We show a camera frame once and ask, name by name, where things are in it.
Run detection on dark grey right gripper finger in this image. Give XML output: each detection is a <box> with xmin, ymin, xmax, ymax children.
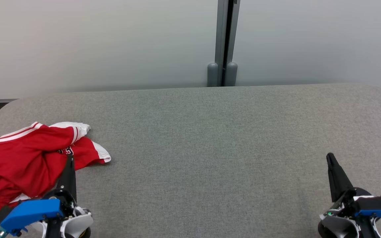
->
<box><xmin>327</xmin><ymin>153</ymin><xmax>341</xmax><ymax>203</ymax></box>
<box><xmin>330</xmin><ymin>153</ymin><xmax>355</xmax><ymax>200</ymax></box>

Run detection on red Bulls basketball jersey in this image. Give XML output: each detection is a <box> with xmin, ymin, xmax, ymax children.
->
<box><xmin>0</xmin><ymin>122</ymin><xmax>92</xmax><ymax>199</ymax></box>

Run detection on blue left camera mount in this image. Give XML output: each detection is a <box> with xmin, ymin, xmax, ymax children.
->
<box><xmin>0</xmin><ymin>198</ymin><xmax>64</xmax><ymax>236</ymax></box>

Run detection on grey metal partition post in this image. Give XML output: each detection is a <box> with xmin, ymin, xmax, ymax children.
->
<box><xmin>214</xmin><ymin>0</ymin><xmax>241</xmax><ymax>87</ymax></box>

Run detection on red Bulls basketball shorts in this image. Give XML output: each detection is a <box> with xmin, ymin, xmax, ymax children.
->
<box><xmin>0</xmin><ymin>137</ymin><xmax>111</xmax><ymax>218</ymax></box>

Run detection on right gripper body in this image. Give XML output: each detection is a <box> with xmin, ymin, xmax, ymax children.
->
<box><xmin>318</xmin><ymin>187</ymin><xmax>373</xmax><ymax>238</ymax></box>

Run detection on grey fabric sofa seat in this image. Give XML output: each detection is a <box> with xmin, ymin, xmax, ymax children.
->
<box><xmin>0</xmin><ymin>83</ymin><xmax>381</xmax><ymax>238</ymax></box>

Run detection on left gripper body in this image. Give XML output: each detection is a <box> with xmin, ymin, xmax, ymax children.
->
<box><xmin>32</xmin><ymin>189</ymin><xmax>93</xmax><ymax>238</ymax></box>

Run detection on grey cylindrical post foot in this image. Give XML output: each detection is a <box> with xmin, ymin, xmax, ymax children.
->
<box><xmin>225</xmin><ymin>61</ymin><xmax>238</xmax><ymax>87</ymax></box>
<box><xmin>207</xmin><ymin>62</ymin><xmax>219</xmax><ymax>87</ymax></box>

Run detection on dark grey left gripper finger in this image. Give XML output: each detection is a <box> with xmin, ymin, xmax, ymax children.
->
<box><xmin>67</xmin><ymin>155</ymin><xmax>77</xmax><ymax>200</ymax></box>
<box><xmin>57</xmin><ymin>155</ymin><xmax>72</xmax><ymax>193</ymax></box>

